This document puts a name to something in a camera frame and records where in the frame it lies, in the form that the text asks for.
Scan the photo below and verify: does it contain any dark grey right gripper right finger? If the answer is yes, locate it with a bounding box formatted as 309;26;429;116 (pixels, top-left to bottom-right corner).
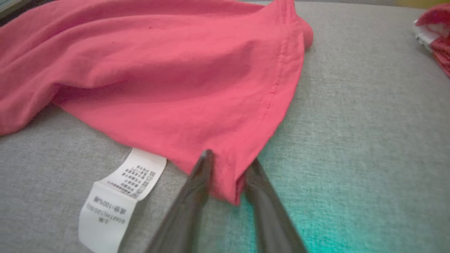
245;158;309;253

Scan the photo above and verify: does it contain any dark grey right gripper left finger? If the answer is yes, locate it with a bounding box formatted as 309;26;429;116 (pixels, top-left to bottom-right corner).
144;149;215;253

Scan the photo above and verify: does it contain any plain red t-shirt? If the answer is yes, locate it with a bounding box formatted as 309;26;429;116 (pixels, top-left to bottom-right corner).
0;0;314;253

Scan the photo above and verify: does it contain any large grey fabric sofa seat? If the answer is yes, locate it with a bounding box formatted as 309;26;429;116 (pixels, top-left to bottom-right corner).
0;0;450;253

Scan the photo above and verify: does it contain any red basketball jersey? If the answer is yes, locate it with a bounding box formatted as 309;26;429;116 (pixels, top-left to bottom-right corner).
413;4;450;78

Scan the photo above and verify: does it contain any yellow sofa back cushion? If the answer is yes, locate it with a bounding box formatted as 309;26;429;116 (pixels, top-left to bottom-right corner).
397;0;450;9

